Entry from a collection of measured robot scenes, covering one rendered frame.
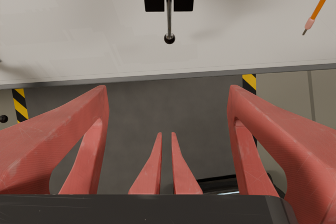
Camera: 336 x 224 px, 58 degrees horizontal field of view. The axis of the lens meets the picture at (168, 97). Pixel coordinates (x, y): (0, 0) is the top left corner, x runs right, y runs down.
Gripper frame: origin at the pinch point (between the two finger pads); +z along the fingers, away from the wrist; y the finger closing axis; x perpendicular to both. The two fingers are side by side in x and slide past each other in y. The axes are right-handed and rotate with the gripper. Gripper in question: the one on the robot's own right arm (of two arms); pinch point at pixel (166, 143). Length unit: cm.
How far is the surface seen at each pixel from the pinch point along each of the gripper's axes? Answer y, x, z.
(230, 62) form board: -10.0, 9.7, 20.1
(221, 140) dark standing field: -24, 101, 59
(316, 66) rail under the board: -24.2, 11.0, 20.4
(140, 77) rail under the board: 5.0, 13.8, 20.7
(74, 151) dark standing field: 48, 109, 58
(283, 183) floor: -54, 116, 44
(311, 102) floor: -63, 85, 69
